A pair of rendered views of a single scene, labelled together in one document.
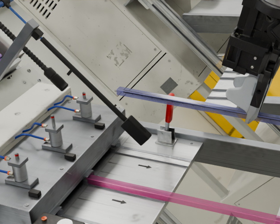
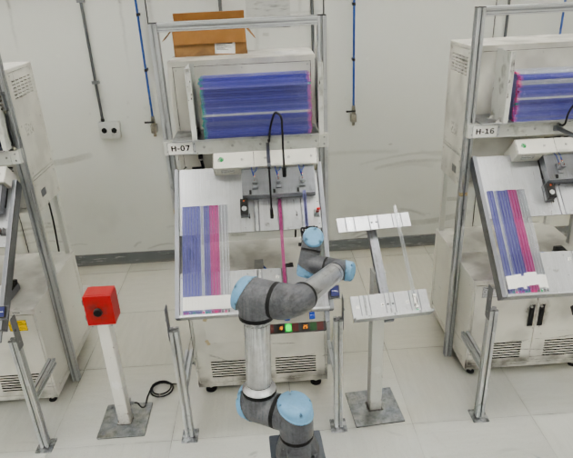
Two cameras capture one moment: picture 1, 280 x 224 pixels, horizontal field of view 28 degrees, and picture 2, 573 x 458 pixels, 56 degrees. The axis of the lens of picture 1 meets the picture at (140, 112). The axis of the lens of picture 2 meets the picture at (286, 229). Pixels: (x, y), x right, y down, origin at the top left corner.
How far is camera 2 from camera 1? 1.98 m
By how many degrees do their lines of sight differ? 53
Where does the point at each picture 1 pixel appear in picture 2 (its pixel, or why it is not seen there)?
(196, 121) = not seen: outside the picture
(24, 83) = (315, 141)
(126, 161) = (296, 205)
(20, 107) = (293, 154)
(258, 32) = not seen: hidden behind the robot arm
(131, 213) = (268, 222)
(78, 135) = (289, 185)
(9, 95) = (303, 142)
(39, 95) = (305, 155)
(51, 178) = (260, 192)
